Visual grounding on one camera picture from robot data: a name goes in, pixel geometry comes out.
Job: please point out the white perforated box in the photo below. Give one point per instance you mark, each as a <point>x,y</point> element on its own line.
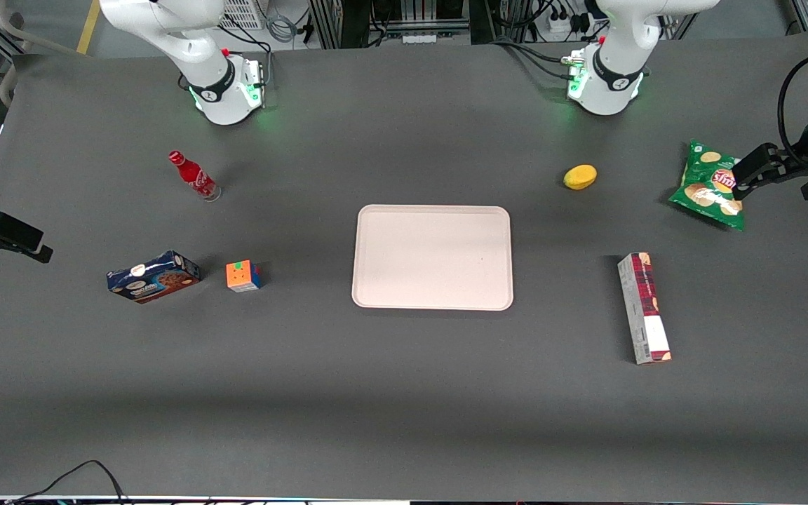
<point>243,12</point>

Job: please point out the yellow lemon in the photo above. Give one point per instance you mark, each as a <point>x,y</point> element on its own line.
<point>580,177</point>

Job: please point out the green chips bag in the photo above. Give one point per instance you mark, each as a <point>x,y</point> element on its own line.
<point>707,186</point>

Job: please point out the blue cookie box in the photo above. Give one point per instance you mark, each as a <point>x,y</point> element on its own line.
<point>153,276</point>

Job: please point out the colourful puzzle cube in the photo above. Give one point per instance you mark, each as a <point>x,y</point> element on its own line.
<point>243,275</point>

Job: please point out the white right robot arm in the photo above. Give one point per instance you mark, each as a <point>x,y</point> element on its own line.
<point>218,95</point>

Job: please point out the red cola bottle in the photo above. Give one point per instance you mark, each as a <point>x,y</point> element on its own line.
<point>193,175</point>

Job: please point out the red cookie box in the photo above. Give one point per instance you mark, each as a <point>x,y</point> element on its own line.
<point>644,308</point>

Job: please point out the beige curved tube frame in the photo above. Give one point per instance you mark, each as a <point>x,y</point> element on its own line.
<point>25,35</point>

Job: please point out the pale pink plastic tray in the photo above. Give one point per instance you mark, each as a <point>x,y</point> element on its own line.
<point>432,257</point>

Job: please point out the white power strip with plugs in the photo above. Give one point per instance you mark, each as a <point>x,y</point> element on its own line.
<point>564,21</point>

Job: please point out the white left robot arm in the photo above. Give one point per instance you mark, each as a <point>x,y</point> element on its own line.
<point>607,91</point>

